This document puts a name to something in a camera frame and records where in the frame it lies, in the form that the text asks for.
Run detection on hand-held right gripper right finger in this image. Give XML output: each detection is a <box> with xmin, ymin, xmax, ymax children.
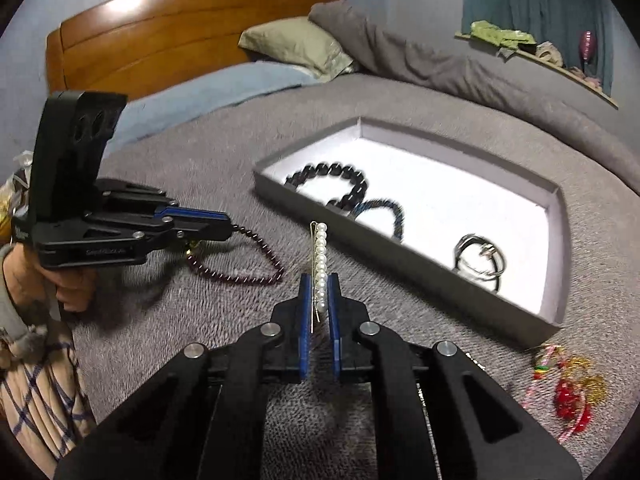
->
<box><xmin>327</xmin><ymin>272</ymin><xmax>584</xmax><ymax>480</ymax></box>

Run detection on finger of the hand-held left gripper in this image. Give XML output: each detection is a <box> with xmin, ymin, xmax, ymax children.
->
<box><xmin>85</xmin><ymin>220</ymin><xmax>232</xmax><ymax>252</ymax></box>
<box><xmin>99</xmin><ymin>179</ymin><xmax>232</xmax><ymax>224</ymax></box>

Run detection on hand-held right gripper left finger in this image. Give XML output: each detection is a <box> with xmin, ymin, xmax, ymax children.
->
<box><xmin>54</xmin><ymin>272</ymin><xmax>314</xmax><ymax>480</ymax></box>

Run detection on white pearl hair clip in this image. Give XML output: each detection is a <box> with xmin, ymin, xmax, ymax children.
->
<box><xmin>308</xmin><ymin>221</ymin><xmax>331</xmax><ymax>334</ymax></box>

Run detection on dark red bead necklace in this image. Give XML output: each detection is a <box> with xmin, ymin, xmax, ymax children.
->
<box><xmin>185</xmin><ymin>225</ymin><xmax>286</xmax><ymax>287</ymax></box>

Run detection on dark blue bead bracelet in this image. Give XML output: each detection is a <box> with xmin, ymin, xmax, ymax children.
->
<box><xmin>352</xmin><ymin>198</ymin><xmax>406</xmax><ymax>242</ymax></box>

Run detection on large dark wooden bead bracelet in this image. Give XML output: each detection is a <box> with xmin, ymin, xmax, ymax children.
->
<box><xmin>284</xmin><ymin>161</ymin><xmax>369</xmax><ymax>211</ymax></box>

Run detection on black and silver bangle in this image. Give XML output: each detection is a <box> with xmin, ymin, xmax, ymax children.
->
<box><xmin>454</xmin><ymin>233</ymin><xmax>507</xmax><ymax>295</ymax></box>

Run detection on grey shallow cardboard box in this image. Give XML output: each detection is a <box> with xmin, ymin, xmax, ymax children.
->
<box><xmin>252</xmin><ymin>116</ymin><xmax>574</xmax><ymax>349</ymax></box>

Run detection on person's left forearm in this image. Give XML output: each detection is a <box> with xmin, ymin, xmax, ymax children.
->
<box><xmin>0</xmin><ymin>242</ymin><xmax>63</xmax><ymax>356</ymax></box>

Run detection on person's left hand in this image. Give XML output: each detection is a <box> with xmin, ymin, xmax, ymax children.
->
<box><xmin>43</xmin><ymin>265</ymin><xmax>102</xmax><ymax>314</ymax></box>

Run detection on clear plastic bag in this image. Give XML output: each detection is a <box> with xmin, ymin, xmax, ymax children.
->
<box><xmin>0</xmin><ymin>152</ymin><xmax>34</xmax><ymax>246</ymax></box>

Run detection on grey bedspread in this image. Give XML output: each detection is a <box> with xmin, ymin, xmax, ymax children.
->
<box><xmin>65</xmin><ymin>72</ymin><xmax>640</xmax><ymax>480</ymax></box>

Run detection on light blue blanket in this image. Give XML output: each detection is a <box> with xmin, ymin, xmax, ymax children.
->
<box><xmin>102</xmin><ymin>61</ymin><xmax>322</xmax><ymax>162</ymax></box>

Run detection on wooden headboard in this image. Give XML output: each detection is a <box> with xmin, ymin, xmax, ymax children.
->
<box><xmin>46</xmin><ymin>0</ymin><xmax>347</xmax><ymax>102</ymax></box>

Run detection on olive green pillow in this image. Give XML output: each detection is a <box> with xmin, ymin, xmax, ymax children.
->
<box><xmin>237</xmin><ymin>16</ymin><xmax>359</xmax><ymax>84</ymax></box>

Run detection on grey duvet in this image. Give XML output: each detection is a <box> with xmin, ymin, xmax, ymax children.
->
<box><xmin>307</xmin><ymin>0</ymin><xmax>640</xmax><ymax>197</ymax></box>

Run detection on green cloth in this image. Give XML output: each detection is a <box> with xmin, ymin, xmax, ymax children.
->
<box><xmin>470</xmin><ymin>20</ymin><xmax>537</xmax><ymax>59</ymax></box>

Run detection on window sill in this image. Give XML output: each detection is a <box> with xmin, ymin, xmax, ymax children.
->
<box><xmin>454</xmin><ymin>31</ymin><xmax>620</xmax><ymax>110</ymax></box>

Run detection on beige cloth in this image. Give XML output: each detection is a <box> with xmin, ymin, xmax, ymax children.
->
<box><xmin>535</xmin><ymin>41</ymin><xmax>566</xmax><ymax>67</ymax></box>

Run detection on small pink trinkets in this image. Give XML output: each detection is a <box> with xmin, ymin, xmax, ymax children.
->
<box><xmin>570</xmin><ymin>67</ymin><xmax>604</xmax><ymax>92</ymax></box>

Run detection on red and gold charm bracelet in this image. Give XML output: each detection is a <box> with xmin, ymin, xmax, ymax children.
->
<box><xmin>552</xmin><ymin>356</ymin><xmax>609</xmax><ymax>422</ymax></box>

